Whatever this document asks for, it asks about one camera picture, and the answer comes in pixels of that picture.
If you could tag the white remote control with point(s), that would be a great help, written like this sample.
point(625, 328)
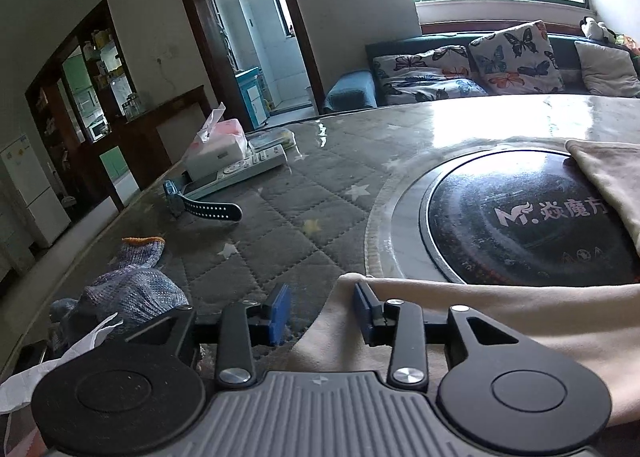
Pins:
point(250, 168)

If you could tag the grey quilted star table cover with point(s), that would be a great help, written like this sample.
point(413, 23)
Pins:
point(300, 202)

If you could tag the dark wooden door frame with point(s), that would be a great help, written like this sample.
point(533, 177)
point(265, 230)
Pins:
point(300, 27)

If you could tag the white plastic bag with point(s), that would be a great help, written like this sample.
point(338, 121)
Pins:
point(50, 372)

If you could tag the panda plush toy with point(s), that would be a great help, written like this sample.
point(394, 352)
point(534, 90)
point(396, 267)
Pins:
point(595, 29)

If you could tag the long butterfly print cushion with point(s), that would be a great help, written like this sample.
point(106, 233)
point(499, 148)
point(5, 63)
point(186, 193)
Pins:
point(425, 74)

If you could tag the beige cloth garment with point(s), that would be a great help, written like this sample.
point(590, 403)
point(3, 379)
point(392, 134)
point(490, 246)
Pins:
point(500, 298)

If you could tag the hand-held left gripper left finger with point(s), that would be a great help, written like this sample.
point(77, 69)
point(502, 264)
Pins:
point(280, 313)

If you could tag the green yellow wipes packet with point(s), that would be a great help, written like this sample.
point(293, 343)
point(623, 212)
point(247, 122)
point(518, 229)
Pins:
point(270, 138)

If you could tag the grey blue knit glove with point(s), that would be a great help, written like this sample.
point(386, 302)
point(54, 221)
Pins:
point(135, 292)

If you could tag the knit glove with orange cuff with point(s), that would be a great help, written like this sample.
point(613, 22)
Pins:
point(142, 253)

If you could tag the square butterfly print cushion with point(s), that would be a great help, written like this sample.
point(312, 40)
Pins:
point(517, 59)

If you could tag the blue sofa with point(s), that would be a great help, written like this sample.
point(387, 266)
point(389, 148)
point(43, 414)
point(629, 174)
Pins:
point(350, 92)

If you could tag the dark wooden cabinet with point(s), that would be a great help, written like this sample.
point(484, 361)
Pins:
point(145, 137)

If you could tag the plain grey cushion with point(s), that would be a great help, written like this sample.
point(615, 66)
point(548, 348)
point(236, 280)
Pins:
point(607, 69)

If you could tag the white refrigerator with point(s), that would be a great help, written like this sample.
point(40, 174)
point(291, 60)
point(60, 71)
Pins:
point(30, 187)

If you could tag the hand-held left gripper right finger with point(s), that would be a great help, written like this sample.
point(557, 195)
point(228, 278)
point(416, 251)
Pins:
point(361, 313)

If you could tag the black round induction cooker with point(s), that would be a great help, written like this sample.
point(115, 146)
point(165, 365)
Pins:
point(475, 237)

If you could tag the pink tissue box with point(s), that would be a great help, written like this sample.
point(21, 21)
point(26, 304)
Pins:
point(220, 147)

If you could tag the small blue cabinet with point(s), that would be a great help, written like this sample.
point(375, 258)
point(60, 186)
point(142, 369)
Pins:
point(250, 97)

